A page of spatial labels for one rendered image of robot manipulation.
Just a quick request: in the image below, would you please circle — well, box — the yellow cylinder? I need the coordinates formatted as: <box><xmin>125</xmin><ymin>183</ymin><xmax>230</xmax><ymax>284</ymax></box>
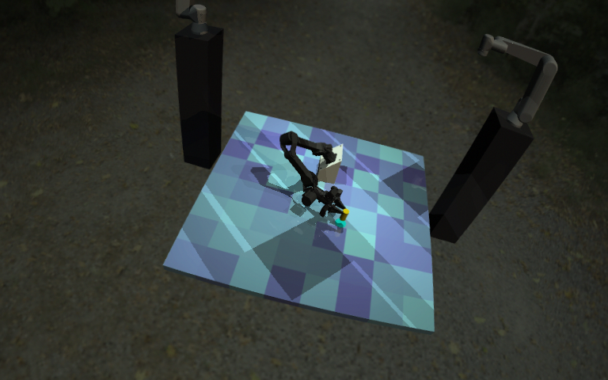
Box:
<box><xmin>340</xmin><ymin>209</ymin><xmax>350</xmax><ymax>222</ymax></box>

